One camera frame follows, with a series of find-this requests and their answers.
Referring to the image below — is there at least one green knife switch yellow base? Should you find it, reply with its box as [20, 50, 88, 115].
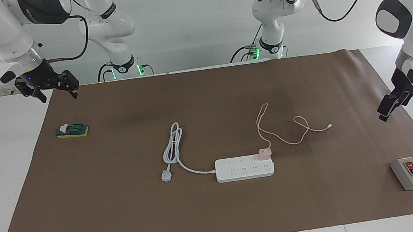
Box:
[55, 121, 90, 141]

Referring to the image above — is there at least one white wall socket box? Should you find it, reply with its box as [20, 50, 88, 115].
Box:
[0, 74, 30, 97]

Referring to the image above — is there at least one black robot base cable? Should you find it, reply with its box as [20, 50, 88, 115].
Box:
[95, 57, 154, 83]
[227, 39, 288, 65]

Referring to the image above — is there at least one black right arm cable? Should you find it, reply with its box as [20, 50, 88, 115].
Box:
[34, 12, 93, 65]

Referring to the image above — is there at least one white power cord with plug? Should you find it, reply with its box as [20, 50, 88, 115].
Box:
[154, 118, 218, 183]

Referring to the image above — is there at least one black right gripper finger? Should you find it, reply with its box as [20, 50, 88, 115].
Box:
[19, 82, 48, 107]
[59, 68, 82, 101]

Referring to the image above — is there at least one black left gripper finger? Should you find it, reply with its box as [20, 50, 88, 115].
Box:
[389, 90, 409, 110]
[375, 92, 401, 123]

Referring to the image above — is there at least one grey on-off switch box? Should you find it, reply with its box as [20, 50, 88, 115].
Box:
[390, 157, 413, 193]

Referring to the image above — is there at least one pink charging cable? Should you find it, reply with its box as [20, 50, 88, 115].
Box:
[254, 95, 335, 152]

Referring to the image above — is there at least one white power strip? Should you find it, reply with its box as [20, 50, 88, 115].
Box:
[214, 152, 276, 184]

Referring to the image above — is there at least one brown paper table mat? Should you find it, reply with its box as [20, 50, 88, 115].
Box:
[0, 40, 413, 232]

